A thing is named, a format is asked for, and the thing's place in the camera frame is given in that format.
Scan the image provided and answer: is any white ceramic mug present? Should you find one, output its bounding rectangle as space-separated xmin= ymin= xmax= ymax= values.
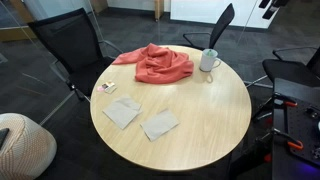
xmin=199 ymin=48 xmax=222 ymax=73

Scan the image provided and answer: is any red crumpled cloth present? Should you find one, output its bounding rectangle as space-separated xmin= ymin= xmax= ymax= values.
xmin=111 ymin=42 xmax=195 ymax=85

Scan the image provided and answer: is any grey cloth, right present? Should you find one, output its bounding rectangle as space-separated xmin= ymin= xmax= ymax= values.
xmin=139 ymin=108 xmax=181 ymax=142

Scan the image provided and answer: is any grey cloth, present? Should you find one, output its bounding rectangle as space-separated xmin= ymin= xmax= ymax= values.
xmin=139 ymin=108 xmax=181 ymax=142
xmin=102 ymin=95 xmax=143 ymax=131

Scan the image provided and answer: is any grey cloth, left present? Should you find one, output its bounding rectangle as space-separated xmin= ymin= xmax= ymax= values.
xmin=102 ymin=95 xmax=143 ymax=131

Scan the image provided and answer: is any small printed card packet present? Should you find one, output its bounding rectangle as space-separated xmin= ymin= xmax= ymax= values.
xmin=101 ymin=81 xmax=118 ymax=95

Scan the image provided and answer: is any black office chair thin backrest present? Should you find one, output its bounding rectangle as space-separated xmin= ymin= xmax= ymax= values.
xmin=182 ymin=3 xmax=236 ymax=52

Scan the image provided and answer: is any large black mesh office chair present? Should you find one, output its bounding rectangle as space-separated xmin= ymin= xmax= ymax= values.
xmin=27 ymin=7 xmax=124 ymax=103

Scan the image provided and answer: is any black orange clamp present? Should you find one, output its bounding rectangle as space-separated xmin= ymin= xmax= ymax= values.
xmin=273 ymin=93 xmax=298 ymax=108
xmin=272 ymin=128 xmax=305 ymax=151

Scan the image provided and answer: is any black office chair with armrest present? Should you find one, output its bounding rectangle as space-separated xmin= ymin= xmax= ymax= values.
xmin=245 ymin=45 xmax=320 ymax=122

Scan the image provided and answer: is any beige knitted pouf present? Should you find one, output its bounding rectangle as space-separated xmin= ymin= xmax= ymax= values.
xmin=0 ymin=112 xmax=58 ymax=180

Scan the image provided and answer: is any black robot mounting cart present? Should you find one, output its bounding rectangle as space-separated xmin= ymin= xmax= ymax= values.
xmin=271 ymin=77 xmax=320 ymax=180

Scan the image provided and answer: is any wooden post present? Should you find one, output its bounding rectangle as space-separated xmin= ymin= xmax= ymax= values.
xmin=154 ymin=0 xmax=165 ymax=22

